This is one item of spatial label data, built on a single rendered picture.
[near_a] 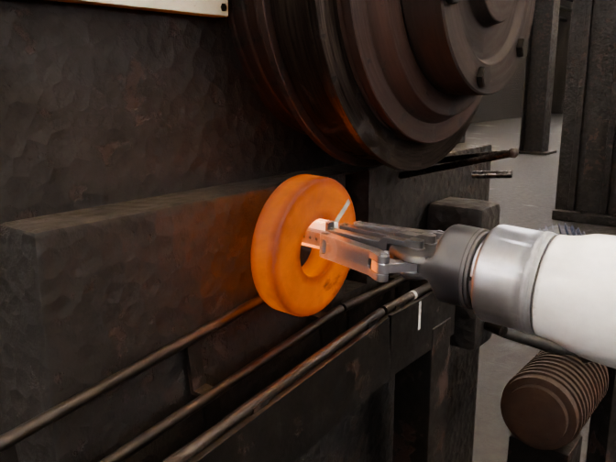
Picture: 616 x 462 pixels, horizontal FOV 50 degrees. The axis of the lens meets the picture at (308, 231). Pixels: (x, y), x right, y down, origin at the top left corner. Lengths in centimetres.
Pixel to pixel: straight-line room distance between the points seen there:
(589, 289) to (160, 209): 39
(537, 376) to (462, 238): 57
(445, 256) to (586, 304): 13
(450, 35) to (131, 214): 37
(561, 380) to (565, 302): 59
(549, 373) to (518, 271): 59
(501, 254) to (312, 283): 23
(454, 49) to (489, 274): 26
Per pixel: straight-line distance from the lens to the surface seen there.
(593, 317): 55
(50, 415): 62
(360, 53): 70
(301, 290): 70
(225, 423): 64
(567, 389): 114
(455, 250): 60
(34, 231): 59
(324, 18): 68
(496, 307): 58
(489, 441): 201
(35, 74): 64
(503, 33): 88
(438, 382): 101
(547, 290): 56
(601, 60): 503
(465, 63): 76
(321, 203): 70
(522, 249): 58
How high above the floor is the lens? 99
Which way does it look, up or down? 13 degrees down
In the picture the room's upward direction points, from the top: straight up
